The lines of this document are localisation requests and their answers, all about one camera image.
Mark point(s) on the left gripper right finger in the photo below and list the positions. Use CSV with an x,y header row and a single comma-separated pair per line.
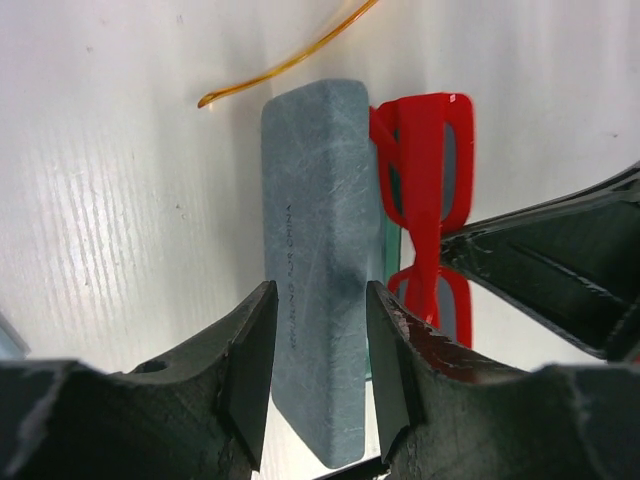
x,y
447,412

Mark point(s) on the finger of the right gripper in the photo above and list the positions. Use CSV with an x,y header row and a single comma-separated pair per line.
x,y
571,264

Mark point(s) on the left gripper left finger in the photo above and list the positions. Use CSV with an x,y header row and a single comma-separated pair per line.
x,y
197,411

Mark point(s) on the red sunglasses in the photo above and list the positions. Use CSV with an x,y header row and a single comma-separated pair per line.
x,y
425,151

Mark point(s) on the light blue cloth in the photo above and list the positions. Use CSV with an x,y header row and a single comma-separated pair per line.
x,y
12,346

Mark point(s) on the grey-blue glasses case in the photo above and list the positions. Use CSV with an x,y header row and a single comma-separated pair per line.
x,y
321,223

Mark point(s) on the orange sunglasses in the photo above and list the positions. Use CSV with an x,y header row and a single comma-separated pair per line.
x,y
289,63

